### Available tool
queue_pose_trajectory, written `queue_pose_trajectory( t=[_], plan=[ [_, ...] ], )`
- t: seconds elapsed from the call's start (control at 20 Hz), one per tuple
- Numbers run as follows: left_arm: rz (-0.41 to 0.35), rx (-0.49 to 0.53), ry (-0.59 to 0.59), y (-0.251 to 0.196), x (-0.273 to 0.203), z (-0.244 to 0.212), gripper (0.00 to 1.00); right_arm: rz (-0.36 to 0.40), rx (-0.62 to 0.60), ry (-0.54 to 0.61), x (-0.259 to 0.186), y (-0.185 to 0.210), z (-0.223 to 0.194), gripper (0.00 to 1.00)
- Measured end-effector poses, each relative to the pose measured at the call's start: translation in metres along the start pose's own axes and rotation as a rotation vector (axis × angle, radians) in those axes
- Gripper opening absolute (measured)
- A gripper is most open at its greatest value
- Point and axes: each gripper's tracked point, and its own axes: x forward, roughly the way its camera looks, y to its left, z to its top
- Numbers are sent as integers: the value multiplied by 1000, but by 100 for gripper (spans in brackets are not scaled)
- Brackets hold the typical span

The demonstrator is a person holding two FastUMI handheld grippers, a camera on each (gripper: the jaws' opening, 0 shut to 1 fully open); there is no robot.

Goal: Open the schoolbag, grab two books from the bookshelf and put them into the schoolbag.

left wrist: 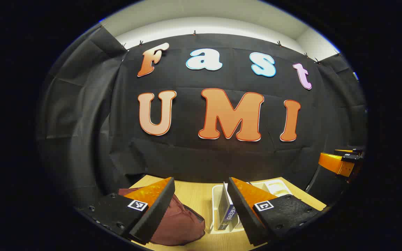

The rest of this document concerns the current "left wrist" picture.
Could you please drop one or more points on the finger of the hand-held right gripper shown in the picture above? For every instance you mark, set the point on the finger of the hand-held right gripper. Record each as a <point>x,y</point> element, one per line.
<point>356,151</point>
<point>333,164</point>

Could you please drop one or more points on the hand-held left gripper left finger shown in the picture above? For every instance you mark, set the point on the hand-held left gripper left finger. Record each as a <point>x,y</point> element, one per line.
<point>154,216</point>

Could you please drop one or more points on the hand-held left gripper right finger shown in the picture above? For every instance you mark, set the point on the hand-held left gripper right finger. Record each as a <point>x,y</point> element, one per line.
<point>246,216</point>

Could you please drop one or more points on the blue cover book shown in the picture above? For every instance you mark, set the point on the blue cover book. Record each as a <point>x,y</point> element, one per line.
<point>229,212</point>

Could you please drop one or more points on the maroon schoolbag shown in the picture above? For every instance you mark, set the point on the maroon schoolbag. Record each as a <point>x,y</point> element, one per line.
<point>180,223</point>

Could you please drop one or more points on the white bookshelf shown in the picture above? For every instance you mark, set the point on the white bookshelf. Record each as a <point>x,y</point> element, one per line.
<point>216,209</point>

